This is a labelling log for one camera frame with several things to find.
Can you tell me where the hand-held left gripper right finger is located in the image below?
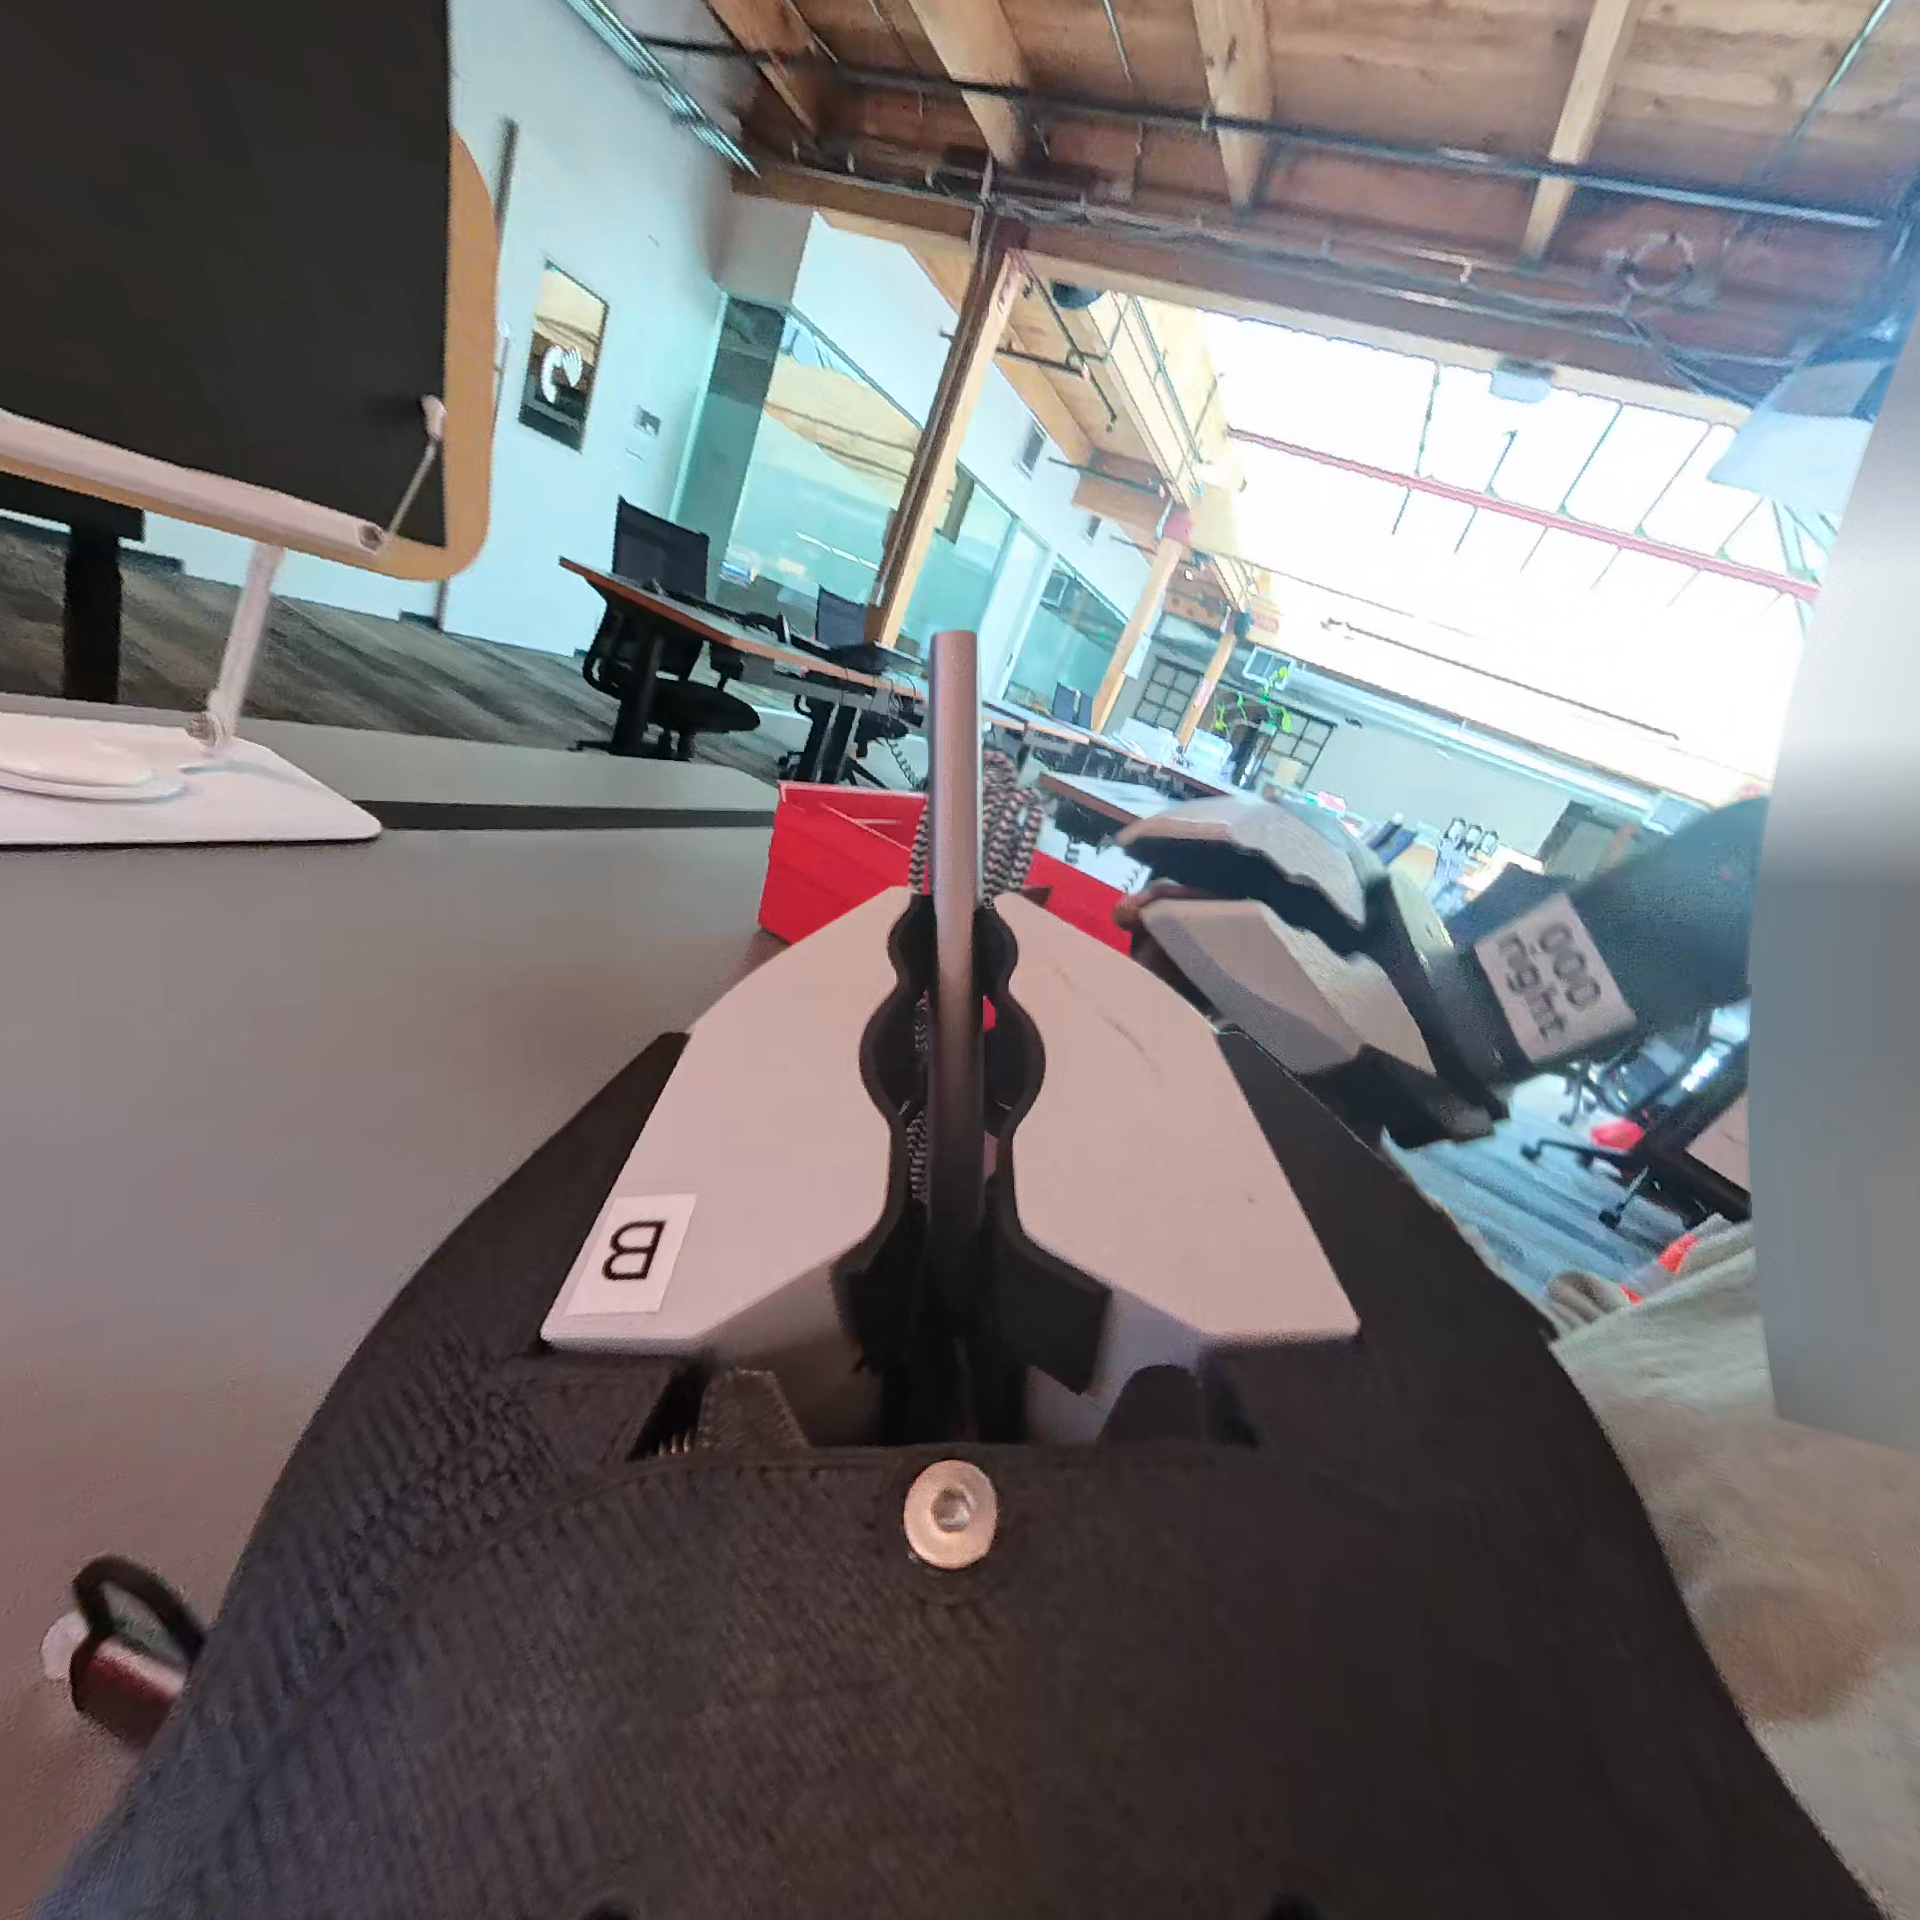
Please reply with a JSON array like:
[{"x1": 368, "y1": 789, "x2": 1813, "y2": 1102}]
[{"x1": 982, "y1": 883, "x2": 1363, "y2": 1439}]

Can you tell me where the black board with wooden rim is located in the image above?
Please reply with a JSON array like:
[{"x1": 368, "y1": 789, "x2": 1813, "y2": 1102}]
[{"x1": 0, "y1": 0, "x2": 500, "y2": 584}]

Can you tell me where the slim grey device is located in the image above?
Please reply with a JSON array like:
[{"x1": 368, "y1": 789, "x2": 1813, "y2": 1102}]
[{"x1": 922, "y1": 630, "x2": 1007, "y2": 1351}]

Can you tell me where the white metal stand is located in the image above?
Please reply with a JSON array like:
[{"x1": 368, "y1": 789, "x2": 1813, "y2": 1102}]
[{"x1": 0, "y1": 392, "x2": 452, "y2": 847}]

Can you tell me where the wooden office desk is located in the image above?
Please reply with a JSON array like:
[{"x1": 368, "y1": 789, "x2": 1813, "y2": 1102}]
[{"x1": 558, "y1": 553, "x2": 934, "y2": 783}]

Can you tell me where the red plastic bin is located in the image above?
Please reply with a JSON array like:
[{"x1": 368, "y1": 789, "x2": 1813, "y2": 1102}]
[{"x1": 757, "y1": 780, "x2": 1139, "y2": 1029}]

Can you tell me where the person's pale clothing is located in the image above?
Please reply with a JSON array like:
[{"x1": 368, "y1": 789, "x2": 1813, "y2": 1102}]
[{"x1": 1544, "y1": 1221, "x2": 1920, "y2": 1920}]

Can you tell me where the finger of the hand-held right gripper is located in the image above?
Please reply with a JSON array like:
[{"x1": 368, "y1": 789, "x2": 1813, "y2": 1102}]
[
  {"x1": 1128, "y1": 893, "x2": 1447, "y2": 1076},
  {"x1": 1118, "y1": 792, "x2": 1391, "y2": 930}
]

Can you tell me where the black white braided usb-c cable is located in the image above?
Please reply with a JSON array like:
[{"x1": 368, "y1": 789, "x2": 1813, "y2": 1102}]
[{"x1": 904, "y1": 749, "x2": 1049, "y2": 1209}]

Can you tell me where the phone icon wall poster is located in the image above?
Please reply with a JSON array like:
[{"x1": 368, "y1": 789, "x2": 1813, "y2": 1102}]
[{"x1": 515, "y1": 260, "x2": 610, "y2": 451}]

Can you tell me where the black office chair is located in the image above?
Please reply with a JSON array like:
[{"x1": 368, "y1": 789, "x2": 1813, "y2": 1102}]
[
  {"x1": 580, "y1": 498, "x2": 761, "y2": 761},
  {"x1": 794, "y1": 586, "x2": 922, "y2": 783}
]

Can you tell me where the green potted plant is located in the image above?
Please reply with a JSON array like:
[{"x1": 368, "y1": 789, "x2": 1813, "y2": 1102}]
[{"x1": 1211, "y1": 659, "x2": 1301, "y2": 783}]

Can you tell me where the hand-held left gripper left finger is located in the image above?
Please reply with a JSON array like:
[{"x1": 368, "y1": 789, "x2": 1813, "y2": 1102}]
[{"x1": 536, "y1": 883, "x2": 941, "y2": 1445}]

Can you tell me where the silver grey panel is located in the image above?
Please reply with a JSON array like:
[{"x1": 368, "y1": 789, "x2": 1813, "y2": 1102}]
[{"x1": 1746, "y1": 336, "x2": 1920, "y2": 1456}]

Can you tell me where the red and black small tool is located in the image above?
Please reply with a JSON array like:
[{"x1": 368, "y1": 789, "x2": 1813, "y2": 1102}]
[{"x1": 36, "y1": 1558, "x2": 207, "y2": 1751}]

